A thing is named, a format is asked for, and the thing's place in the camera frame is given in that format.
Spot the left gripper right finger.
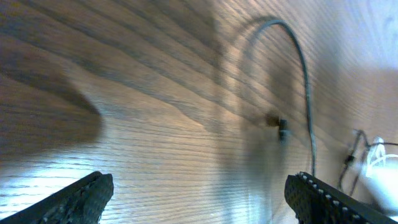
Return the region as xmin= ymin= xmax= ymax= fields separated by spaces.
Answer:
xmin=284 ymin=172 xmax=397 ymax=224

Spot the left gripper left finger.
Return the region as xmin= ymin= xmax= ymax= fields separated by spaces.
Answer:
xmin=1 ymin=171 xmax=114 ymax=224

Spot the white USB cable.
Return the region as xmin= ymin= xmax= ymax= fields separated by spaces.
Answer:
xmin=365 ymin=136 xmax=398 ymax=178

